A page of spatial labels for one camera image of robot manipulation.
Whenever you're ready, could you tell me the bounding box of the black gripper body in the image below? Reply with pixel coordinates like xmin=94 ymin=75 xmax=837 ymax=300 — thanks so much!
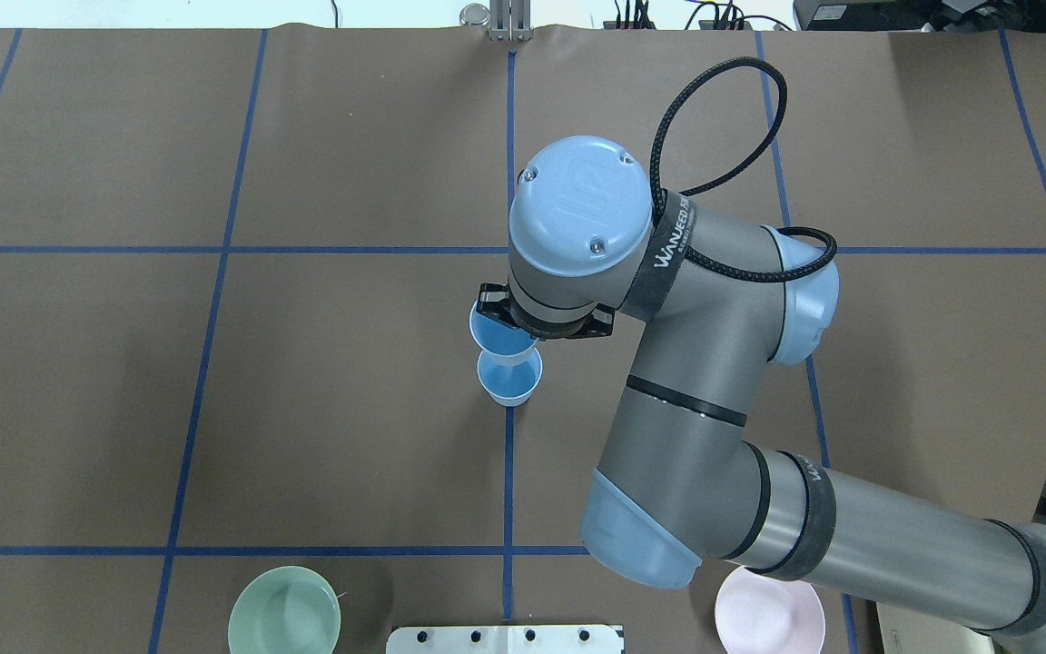
xmin=476 ymin=284 xmax=615 ymax=341

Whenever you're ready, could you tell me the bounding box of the light blue cup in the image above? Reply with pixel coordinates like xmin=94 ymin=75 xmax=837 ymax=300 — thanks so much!
xmin=476 ymin=351 xmax=544 ymax=407
xmin=469 ymin=301 xmax=538 ymax=367

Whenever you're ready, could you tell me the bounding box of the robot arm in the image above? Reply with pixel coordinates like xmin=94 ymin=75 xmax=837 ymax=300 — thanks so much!
xmin=477 ymin=135 xmax=1046 ymax=653

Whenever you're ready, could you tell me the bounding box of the small metal tape roll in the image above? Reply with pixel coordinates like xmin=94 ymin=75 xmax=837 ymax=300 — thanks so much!
xmin=459 ymin=3 xmax=491 ymax=26

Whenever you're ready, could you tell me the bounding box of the green bowl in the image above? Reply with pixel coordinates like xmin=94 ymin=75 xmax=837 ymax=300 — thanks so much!
xmin=227 ymin=566 xmax=343 ymax=653

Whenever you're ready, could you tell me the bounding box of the pink bowl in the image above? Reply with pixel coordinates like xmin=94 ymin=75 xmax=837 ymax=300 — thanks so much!
xmin=714 ymin=567 xmax=827 ymax=653

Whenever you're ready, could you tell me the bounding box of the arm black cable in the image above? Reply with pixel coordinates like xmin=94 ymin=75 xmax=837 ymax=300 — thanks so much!
xmin=649 ymin=57 xmax=838 ymax=284

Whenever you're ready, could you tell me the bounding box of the aluminium frame post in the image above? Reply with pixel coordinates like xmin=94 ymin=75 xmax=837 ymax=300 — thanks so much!
xmin=487 ymin=0 xmax=535 ymax=43

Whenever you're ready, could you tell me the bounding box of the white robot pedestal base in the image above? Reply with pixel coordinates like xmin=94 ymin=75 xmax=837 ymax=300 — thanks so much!
xmin=385 ymin=624 xmax=627 ymax=653

